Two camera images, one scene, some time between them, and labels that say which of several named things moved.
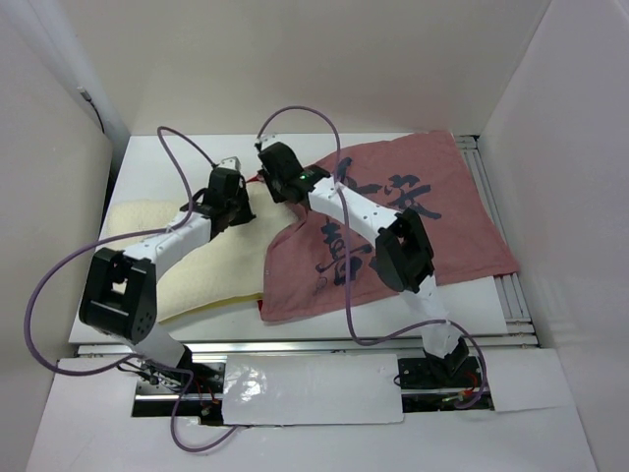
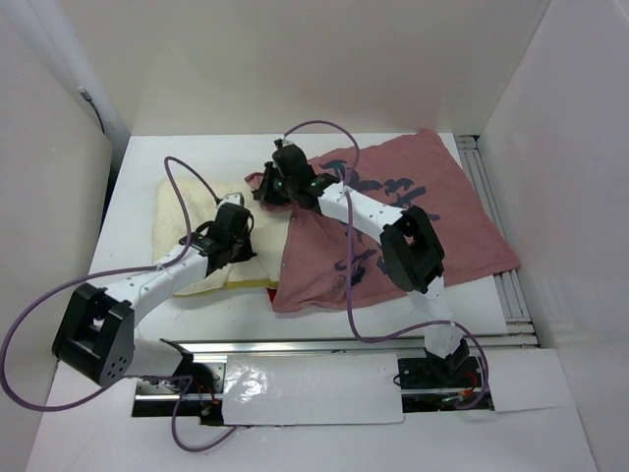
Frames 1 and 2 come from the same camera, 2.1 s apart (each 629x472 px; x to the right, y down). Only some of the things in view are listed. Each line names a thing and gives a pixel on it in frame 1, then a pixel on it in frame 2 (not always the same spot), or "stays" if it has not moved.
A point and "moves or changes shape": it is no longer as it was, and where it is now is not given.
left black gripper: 246,214 → 247,253
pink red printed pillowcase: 314,265 moves or changes shape
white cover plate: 316,388 stays
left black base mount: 187,389 stays
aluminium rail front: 318,347 stays
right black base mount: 442,384 stays
